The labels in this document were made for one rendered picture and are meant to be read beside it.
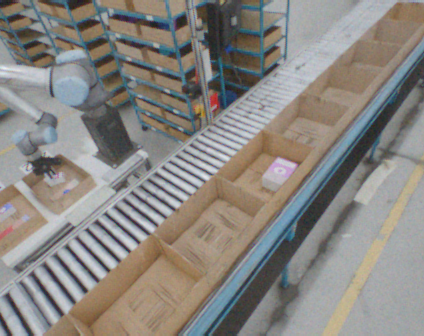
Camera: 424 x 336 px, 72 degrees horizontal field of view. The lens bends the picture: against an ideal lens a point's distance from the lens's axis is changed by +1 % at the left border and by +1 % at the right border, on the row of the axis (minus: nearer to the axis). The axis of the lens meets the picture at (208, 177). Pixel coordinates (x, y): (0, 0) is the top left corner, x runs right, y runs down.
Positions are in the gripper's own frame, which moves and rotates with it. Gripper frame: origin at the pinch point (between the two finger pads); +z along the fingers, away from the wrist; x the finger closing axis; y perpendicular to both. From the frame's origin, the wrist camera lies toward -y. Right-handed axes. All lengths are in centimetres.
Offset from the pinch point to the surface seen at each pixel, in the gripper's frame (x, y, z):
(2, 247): 45, 25, -2
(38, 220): 34.3, 6.9, -2.0
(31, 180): -3.8, 15.4, -1.2
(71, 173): -3.4, -8.4, 2.7
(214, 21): 2, -117, -68
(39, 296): 77, 5, 4
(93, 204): 30.5, -21.7, 3.3
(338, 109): 47, -169, -23
